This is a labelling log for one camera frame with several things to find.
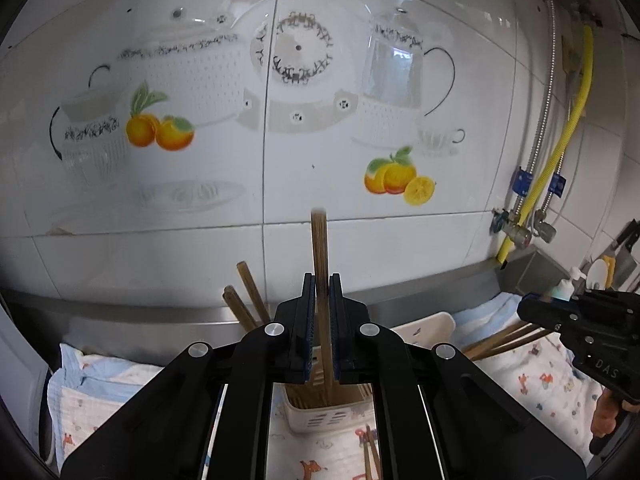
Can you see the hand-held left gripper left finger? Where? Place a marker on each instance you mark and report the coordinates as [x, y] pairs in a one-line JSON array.
[[310, 330]]

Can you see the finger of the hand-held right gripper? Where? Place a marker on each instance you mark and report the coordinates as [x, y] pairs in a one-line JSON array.
[[550, 312]]

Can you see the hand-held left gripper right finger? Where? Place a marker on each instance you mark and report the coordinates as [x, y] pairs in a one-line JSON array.
[[335, 330]]

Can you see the white plastic utensil holder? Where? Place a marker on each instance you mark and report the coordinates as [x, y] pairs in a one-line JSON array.
[[320, 417]]

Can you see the person's right hand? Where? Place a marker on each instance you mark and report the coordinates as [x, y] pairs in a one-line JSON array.
[[605, 415]]

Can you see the teal and white bottle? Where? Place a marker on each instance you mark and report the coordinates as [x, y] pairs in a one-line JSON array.
[[567, 285]]

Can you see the white spatula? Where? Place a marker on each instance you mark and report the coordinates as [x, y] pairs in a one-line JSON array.
[[597, 274]]

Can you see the metal water valve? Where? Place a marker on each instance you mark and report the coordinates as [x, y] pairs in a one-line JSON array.
[[545, 230], [520, 232]]

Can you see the white printed cloth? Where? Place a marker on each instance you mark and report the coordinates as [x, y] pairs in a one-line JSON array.
[[530, 400]]

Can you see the kitchen cleaver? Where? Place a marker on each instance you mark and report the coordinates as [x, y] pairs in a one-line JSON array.
[[626, 250]]

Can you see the stainless steel counter rim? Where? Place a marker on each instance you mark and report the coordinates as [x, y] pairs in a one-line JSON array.
[[150, 310]]

